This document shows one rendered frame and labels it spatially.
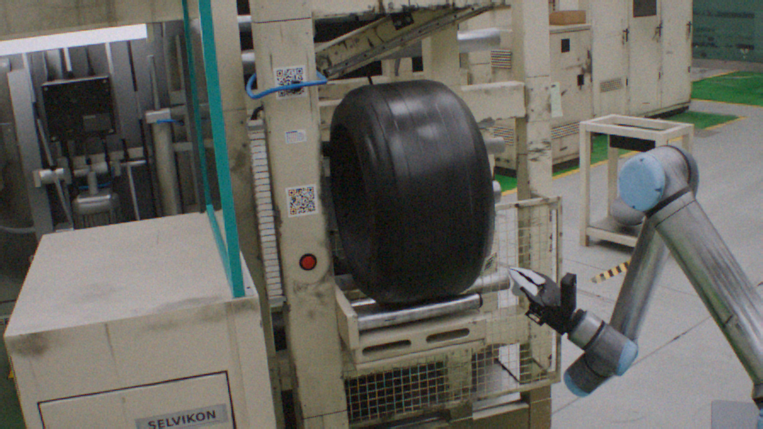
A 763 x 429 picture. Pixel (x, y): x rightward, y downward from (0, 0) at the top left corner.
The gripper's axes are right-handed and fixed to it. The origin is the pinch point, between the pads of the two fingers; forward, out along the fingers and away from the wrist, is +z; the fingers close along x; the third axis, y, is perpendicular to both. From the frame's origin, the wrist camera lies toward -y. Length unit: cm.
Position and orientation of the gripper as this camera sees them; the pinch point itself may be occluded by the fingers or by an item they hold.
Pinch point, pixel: (514, 270)
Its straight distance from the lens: 198.2
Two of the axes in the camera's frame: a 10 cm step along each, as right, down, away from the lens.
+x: 5.2, -5.8, 6.3
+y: -3.0, 5.7, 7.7
